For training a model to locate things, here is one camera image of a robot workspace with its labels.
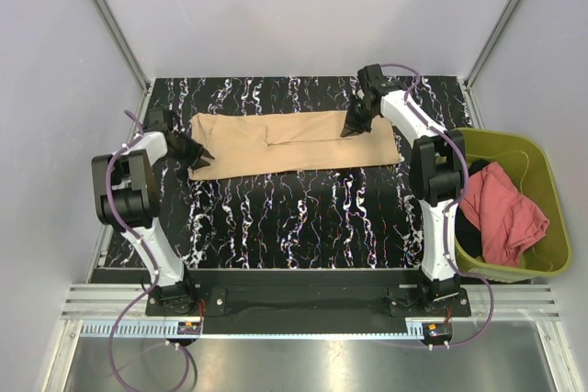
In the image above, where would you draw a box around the black t shirt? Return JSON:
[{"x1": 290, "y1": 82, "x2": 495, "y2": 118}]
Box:
[{"x1": 455, "y1": 159, "x2": 490, "y2": 259}]

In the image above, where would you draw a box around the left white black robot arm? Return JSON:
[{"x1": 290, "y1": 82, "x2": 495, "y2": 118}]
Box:
[{"x1": 91, "y1": 108, "x2": 214, "y2": 315}]

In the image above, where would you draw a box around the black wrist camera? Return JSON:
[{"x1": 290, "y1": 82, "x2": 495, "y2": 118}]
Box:
[
  {"x1": 144, "y1": 108, "x2": 178, "y2": 132},
  {"x1": 357, "y1": 64, "x2": 392, "y2": 95}
]

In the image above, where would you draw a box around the left aluminium corner post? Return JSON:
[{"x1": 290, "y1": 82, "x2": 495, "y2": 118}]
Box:
[{"x1": 67, "y1": 0, "x2": 155, "y2": 93}]

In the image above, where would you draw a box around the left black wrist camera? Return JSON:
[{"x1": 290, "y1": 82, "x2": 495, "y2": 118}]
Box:
[{"x1": 144, "y1": 108, "x2": 178, "y2": 132}]

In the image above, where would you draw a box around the olive green plastic bin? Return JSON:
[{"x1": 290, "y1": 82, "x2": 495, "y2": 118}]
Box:
[{"x1": 456, "y1": 128, "x2": 572, "y2": 283}]

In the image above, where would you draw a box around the right aluminium corner post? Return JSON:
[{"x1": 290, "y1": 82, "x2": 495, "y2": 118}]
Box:
[{"x1": 463, "y1": 0, "x2": 552, "y2": 90}]

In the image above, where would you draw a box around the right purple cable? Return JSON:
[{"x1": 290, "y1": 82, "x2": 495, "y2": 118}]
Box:
[{"x1": 383, "y1": 62, "x2": 495, "y2": 348}]

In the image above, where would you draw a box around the right small controller board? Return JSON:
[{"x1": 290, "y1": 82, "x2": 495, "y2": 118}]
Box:
[{"x1": 424, "y1": 322, "x2": 453, "y2": 338}]

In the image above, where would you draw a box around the small controller board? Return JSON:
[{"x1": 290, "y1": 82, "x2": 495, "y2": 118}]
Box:
[
  {"x1": 177, "y1": 321, "x2": 202, "y2": 335},
  {"x1": 424, "y1": 322, "x2": 453, "y2": 338}
]

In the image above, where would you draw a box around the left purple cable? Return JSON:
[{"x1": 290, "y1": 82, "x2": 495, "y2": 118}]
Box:
[{"x1": 104, "y1": 109, "x2": 198, "y2": 389}]

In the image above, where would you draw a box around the beige t shirt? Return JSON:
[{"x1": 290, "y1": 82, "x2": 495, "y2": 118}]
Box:
[{"x1": 189, "y1": 110, "x2": 401, "y2": 181}]

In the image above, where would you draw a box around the aluminium corner post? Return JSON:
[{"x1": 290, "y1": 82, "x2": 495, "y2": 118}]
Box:
[
  {"x1": 67, "y1": 0, "x2": 155, "y2": 93},
  {"x1": 463, "y1": 0, "x2": 552, "y2": 90}
]

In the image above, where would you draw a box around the aluminium frame rail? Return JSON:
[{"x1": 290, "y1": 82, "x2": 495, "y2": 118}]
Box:
[{"x1": 61, "y1": 285, "x2": 560, "y2": 340}]

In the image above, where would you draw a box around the purple cable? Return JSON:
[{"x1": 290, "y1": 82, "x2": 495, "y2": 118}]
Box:
[
  {"x1": 383, "y1": 62, "x2": 495, "y2": 348},
  {"x1": 104, "y1": 109, "x2": 198, "y2": 389}
]

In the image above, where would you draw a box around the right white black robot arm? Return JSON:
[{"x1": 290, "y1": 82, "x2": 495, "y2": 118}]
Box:
[{"x1": 341, "y1": 64, "x2": 469, "y2": 316}]

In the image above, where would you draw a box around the left small controller board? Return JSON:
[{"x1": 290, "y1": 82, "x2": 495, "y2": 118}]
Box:
[{"x1": 177, "y1": 321, "x2": 202, "y2": 335}]

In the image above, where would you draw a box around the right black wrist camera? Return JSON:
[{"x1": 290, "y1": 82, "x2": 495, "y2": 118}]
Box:
[{"x1": 357, "y1": 64, "x2": 392, "y2": 95}]

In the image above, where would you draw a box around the pink t shirt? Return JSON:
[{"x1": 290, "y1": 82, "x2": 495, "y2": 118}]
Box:
[{"x1": 458, "y1": 162, "x2": 549, "y2": 267}]

